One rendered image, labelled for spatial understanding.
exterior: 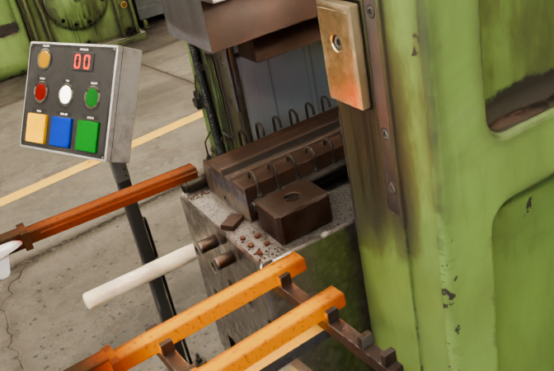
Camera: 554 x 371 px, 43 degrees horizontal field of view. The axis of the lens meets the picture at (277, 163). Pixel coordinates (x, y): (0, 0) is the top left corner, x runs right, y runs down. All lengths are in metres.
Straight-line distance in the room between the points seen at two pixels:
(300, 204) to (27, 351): 1.77
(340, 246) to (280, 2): 0.47
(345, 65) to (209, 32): 0.27
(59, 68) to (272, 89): 0.56
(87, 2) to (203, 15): 5.04
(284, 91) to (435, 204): 0.67
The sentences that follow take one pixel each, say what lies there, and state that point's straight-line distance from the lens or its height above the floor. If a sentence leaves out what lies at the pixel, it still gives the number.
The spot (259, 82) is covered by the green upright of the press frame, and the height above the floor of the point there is 1.08.
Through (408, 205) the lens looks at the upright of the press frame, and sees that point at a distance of 1.17.
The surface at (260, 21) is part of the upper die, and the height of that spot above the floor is 1.30.
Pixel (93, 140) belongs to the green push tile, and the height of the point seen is 1.00.
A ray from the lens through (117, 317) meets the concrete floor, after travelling 2.84.
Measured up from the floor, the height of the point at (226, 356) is 0.99.
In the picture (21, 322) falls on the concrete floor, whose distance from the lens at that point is 3.04.
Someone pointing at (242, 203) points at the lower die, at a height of 0.95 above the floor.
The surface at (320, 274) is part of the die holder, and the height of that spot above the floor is 0.84.
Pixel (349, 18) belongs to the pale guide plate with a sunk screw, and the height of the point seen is 1.34.
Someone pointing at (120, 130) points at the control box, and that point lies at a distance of 1.74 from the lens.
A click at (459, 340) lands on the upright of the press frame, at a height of 0.78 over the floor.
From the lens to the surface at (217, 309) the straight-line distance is 1.08.
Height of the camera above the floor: 1.64
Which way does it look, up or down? 27 degrees down
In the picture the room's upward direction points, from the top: 11 degrees counter-clockwise
